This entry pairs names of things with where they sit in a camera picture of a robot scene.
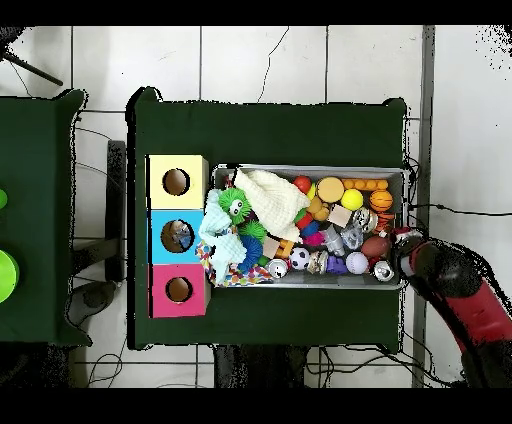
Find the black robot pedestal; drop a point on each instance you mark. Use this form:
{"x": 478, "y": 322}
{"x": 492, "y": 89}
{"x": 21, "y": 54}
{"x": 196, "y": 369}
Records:
{"x": 248, "y": 368}

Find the clear bottle with blue label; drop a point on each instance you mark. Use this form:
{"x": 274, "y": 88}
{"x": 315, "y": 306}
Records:
{"x": 180, "y": 234}

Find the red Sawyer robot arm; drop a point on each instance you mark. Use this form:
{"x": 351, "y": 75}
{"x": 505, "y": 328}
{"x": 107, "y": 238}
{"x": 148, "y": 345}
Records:
{"x": 472, "y": 308}

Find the shallow clear mesh bin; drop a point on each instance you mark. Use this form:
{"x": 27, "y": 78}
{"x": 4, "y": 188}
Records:
{"x": 308, "y": 170}

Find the black white soccer ball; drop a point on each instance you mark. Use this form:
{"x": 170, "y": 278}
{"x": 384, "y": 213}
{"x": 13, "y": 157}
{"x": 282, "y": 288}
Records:
{"x": 300, "y": 258}

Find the grey plastic bottle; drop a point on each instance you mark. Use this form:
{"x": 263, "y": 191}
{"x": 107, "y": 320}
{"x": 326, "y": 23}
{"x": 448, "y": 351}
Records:
{"x": 334, "y": 240}

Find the large bright green round object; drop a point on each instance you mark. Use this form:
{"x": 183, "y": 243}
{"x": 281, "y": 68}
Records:
{"x": 7, "y": 276}

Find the large polka dot cloth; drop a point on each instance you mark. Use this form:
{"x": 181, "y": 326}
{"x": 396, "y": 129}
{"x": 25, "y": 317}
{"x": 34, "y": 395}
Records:
{"x": 248, "y": 276}

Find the white baseball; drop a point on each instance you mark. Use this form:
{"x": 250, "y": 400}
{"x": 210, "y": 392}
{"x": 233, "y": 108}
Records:
{"x": 356, "y": 262}

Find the silver drink can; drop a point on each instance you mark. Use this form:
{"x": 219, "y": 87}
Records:
{"x": 383, "y": 270}

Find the brown toy football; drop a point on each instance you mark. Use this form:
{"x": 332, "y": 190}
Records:
{"x": 376, "y": 246}

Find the small bright green round object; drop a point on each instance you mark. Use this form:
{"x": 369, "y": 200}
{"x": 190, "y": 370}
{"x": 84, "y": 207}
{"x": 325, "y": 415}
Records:
{"x": 2, "y": 198}

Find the dark green side table cloth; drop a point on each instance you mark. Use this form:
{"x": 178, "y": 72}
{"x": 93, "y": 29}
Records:
{"x": 36, "y": 160}

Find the black tripod leg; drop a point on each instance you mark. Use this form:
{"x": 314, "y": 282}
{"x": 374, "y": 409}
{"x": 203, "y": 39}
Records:
{"x": 36, "y": 72}

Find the yellow ball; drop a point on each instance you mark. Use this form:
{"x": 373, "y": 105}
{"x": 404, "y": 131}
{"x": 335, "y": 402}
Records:
{"x": 352, "y": 199}

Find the wooden box with three holes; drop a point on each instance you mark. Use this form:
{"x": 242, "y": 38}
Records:
{"x": 158, "y": 240}

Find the orange toy basketball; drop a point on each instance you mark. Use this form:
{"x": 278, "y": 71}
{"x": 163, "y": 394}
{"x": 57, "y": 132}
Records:
{"x": 380, "y": 200}

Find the cream yellow cloth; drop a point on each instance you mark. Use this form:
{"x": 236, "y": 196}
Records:
{"x": 276, "y": 204}

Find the green spiky toy with eyes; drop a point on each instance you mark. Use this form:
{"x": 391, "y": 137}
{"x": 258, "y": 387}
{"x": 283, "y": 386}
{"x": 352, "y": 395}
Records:
{"x": 236, "y": 204}

